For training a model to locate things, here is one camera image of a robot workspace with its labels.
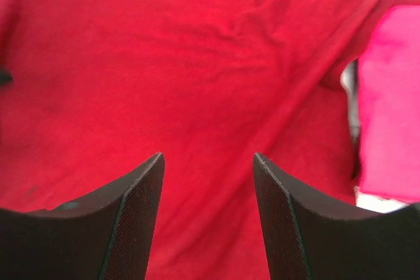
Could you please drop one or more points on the dark red t shirt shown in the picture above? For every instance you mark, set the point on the dark red t shirt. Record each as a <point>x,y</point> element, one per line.
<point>91,89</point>

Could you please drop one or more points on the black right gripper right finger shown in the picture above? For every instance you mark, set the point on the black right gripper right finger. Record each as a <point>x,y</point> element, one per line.
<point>310,235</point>

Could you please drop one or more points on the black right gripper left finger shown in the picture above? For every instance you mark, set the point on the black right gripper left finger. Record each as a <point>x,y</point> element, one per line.
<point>106,234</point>

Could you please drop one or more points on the folded pink t shirt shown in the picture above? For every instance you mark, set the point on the folded pink t shirt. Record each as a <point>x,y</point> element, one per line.
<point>388,90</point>

